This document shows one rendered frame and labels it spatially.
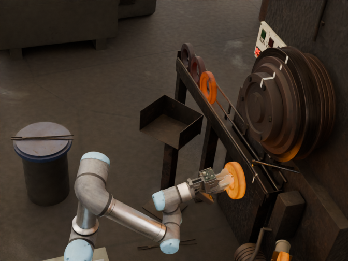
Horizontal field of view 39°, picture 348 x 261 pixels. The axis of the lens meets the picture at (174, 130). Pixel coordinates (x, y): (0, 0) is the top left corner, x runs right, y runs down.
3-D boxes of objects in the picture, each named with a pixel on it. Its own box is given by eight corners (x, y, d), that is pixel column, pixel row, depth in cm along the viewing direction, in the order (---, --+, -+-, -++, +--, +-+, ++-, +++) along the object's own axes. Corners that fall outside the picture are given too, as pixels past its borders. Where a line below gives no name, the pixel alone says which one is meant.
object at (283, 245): (288, 251, 205) (292, 242, 202) (286, 267, 198) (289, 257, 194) (274, 247, 206) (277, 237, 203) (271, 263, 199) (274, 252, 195)
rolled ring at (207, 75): (199, 69, 285) (204, 68, 286) (199, 99, 291) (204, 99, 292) (211, 75, 268) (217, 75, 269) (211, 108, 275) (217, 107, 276)
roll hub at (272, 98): (246, 112, 220) (258, 58, 202) (274, 154, 200) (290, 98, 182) (234, 114, 218) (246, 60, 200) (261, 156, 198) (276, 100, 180)
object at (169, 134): (156, 185, 315) (164, 93, 269) (189, 206, 304) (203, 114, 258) (135, 203, 302) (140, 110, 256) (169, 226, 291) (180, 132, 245)
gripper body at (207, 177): (218, 179, 198) (190, 189, 197) (220, 192, 204) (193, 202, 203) (212, 165, 203) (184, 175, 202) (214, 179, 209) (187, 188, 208)
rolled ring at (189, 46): (191, 50, 296) (196, 49, 297) (181, 38, 311) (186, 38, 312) (189, 77, 306) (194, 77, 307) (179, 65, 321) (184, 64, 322)
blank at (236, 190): (233, 154, 210) (226, 155, 209) (248, 176, 198) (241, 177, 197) (228, 183, 218) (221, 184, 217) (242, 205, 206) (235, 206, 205)
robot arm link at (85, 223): (66, 253, 219) (75, 172, 183) (73, 226, 230) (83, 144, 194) (93, 257, 220) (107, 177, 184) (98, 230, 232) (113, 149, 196)
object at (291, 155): (254, 114, 235) (275, 25, 205) (301, 183, 202) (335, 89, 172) (242, 115, 234) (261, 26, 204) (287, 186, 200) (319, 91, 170)
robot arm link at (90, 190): (79, 193, 174) (186, 247, 193) (85, 170, 182) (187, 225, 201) (63, 208, 180) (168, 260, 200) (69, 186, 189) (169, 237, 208)
